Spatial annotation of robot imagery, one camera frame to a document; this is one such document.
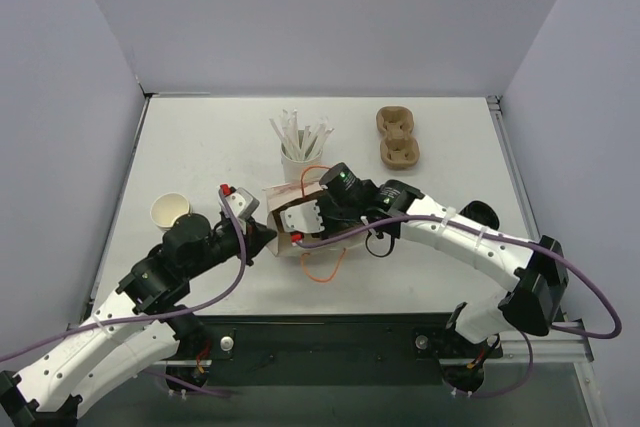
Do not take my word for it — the beige paper takeout bag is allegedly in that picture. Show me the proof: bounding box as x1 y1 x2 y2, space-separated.
265 164 365 284

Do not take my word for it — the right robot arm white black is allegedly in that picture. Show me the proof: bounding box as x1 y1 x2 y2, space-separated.
319 177 568 355

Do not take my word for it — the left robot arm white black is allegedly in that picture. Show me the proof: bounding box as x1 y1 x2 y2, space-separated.
1 214 276 426

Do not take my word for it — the white straw holder cup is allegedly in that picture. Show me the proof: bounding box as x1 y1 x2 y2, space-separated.
281 146 324 183

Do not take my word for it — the wrapped white straws bundle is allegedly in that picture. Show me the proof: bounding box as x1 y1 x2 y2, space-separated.
269 109 334 162

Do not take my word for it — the stack of paper cups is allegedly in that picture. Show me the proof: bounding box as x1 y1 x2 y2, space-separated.
150 192 192 231

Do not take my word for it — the brown pulp cup carrier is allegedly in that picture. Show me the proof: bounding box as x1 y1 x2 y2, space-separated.
376 106 420 170

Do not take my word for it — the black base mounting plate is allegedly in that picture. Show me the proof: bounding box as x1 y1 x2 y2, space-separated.
162 313 503 392

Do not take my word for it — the stack of black lids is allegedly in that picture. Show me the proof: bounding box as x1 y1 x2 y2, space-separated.
460 200 500 230

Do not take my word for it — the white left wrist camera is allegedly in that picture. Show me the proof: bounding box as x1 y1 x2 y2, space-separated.
219 184 260 222

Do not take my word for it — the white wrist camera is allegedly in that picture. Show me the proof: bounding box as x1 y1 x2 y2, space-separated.
280 200 325 234
219 184 260 222

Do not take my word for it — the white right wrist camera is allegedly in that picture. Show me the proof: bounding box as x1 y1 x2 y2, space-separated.
280 200 325 234

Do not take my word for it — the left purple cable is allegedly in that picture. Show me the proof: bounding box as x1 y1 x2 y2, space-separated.
0 206 251 363

